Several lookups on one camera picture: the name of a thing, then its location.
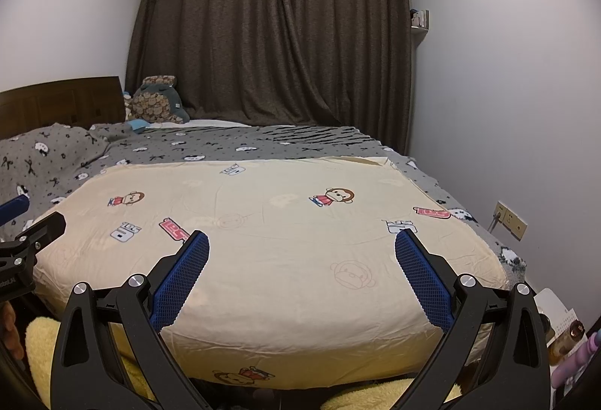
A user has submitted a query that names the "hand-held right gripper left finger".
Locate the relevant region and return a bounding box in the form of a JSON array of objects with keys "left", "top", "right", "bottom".
[{"left": 49, "top": 229, "right": 210, "bottom": 410}]

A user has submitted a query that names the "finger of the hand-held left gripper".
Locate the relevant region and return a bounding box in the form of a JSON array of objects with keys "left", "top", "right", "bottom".
[
  {"left": 13, "top": 211, "right": 67, "bottom": 252},
  {"left": 0, "top": 195, "right": 31, "bottom": 228}
]

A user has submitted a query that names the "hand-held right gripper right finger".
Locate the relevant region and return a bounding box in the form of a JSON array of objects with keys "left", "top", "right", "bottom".
[{"left": 394, "top": 229, "right": 553, "bottom": 410}]

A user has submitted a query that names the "person's left hand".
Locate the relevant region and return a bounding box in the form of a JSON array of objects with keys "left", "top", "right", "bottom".
[{"left": 0, "top": 301, "right": 25, "bottom": 361}]

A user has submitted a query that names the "yellow fluffy blanket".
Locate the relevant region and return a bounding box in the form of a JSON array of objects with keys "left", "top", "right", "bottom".
[{"left": 25, "top": 315, "right": 489, "bottom": 410}]

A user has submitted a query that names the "brown wooden headboard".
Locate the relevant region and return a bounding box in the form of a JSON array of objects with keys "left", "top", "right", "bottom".
[{"left": 0, "top": 76, "right": 127, "bottom": 141}]

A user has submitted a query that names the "cream cartoon printed sheet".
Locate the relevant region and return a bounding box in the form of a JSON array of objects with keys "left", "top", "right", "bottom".
[{"left": 33, "top": 155, "right": 511, "bottom": 390}]

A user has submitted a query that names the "white printed box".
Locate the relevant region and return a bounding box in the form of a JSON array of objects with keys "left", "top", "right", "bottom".
[{"left": 534, "top": 288, "right": 577, "bottom": 332}]

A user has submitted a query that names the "grey printed blanket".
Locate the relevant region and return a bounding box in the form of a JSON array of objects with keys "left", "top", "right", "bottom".
[{"left": 0, "top": 123, "right": 527, "bottom": 294}]

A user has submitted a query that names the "amber glass bottle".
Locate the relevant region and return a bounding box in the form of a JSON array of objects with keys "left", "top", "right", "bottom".
[{"left": 546, "top": 320, "right": 586, "bottom": 367}]

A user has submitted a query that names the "white pillow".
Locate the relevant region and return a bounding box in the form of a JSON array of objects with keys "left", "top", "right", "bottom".
[{"left": 145, "top": 118, "right": 241, "bottom": 130}]

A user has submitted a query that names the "brown patterned plush toy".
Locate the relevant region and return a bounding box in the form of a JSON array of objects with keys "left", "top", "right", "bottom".
[{"left": 124, "top": 75, "right": 191, "bottom": 125}]

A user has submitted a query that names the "pink plastic item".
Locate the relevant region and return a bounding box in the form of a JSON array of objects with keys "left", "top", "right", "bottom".
[{"left": 551, "top": 329, "right": 601, "bottom": 388}]

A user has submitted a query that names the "dark brown curtain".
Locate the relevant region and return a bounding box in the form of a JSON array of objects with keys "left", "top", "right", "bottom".
[{"left": 125, "top": 0, "right": 415, "bottom": 156}]

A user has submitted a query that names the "beige wall socket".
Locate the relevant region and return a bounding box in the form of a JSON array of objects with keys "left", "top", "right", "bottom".
[{"left": 492, "top": 200, "right": 528, "bottom": 241}]

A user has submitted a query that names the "small wall shelf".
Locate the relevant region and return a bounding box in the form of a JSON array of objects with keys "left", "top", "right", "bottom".
[{"left": 409, "top": 8, "right": 431, "bottom": 35}]

